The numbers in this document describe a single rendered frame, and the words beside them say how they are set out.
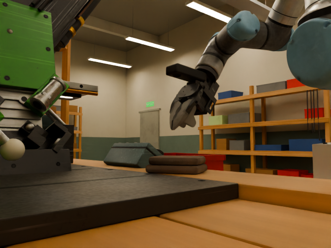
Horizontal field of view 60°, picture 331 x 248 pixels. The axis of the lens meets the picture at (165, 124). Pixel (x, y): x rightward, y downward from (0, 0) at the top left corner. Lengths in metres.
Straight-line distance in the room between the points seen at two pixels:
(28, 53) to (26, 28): 0.06
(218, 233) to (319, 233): 0.08
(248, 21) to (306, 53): 0.28
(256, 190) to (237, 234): 0.15
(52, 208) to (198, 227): 0.12
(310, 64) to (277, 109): 6.05
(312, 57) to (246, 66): 6.67
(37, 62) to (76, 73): 9.79
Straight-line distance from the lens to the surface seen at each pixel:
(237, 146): 6.43
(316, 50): 0.56
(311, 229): 0.28
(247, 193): 0.40
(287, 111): 6.49
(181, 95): 0.79
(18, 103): 0.68
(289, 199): 0.37
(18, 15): 0.76
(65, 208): 0.25
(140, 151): 0.65
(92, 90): 0.89
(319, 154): 0.67
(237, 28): 0.80
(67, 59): 3.66
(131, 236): 0.24
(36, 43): 0.73
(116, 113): 10.93
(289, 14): 0.88
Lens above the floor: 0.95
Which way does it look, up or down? 4 degrees up
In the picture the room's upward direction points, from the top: straight up
